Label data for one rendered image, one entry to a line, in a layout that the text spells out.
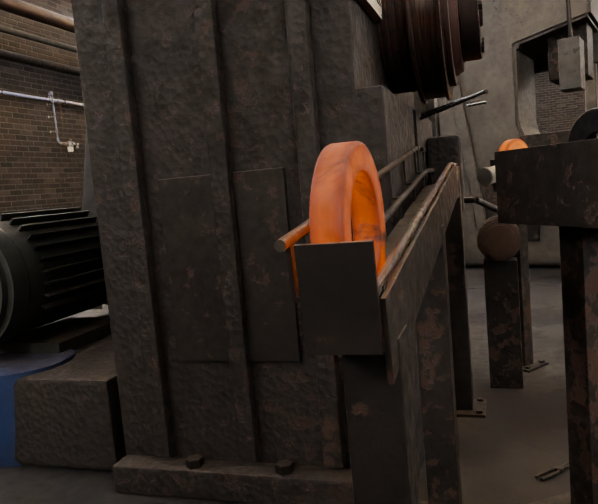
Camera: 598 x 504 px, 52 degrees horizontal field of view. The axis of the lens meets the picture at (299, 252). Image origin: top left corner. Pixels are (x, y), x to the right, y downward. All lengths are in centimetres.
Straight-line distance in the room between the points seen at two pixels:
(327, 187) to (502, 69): 390
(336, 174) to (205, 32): 84
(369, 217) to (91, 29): 100
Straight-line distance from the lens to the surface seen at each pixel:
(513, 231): 196
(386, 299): 57
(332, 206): 56
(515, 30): 446
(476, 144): 445
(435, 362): 120
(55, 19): 933
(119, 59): 147
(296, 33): 130
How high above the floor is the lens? 69
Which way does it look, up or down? 6 degrees down
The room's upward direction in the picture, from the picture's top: 5 degrees counter-clockwise
